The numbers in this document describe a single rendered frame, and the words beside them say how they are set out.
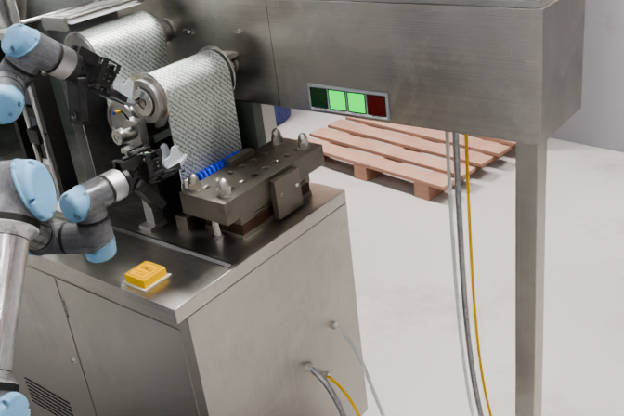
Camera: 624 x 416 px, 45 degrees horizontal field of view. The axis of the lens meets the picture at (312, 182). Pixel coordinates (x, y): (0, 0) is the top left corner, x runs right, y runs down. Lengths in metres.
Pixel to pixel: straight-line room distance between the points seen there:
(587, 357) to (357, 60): 1.54
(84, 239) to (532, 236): 1.12
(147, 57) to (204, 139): 0.31
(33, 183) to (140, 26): 0.85
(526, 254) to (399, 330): 1.10
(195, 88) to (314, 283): 0.62
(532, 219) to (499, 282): 1.34
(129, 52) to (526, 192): 1.12
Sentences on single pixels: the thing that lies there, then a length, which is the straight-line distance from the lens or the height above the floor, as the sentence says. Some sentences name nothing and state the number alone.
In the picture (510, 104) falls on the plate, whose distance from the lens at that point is 1.71.
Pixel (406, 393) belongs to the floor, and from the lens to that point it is 2.76.
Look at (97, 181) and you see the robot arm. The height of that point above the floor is 1.14.
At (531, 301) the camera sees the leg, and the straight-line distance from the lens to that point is 2.13.
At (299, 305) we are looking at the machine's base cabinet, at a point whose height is 0.67.
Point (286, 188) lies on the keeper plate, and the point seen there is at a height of 0.98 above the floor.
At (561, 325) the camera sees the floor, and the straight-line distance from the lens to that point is 3.08.
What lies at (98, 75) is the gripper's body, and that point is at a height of 1.36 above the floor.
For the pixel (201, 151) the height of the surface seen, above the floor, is 1.08.
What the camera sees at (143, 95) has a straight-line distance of 1.93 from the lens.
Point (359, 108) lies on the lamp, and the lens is 1.91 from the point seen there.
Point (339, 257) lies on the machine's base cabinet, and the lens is 2.15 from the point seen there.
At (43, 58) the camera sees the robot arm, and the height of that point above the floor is 1.44.
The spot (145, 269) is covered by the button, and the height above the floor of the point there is 0.92.
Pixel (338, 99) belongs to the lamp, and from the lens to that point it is 1.94.
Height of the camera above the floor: 1.81
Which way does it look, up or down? 25 degrees down
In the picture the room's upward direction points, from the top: 7 degrees counter-clockwise
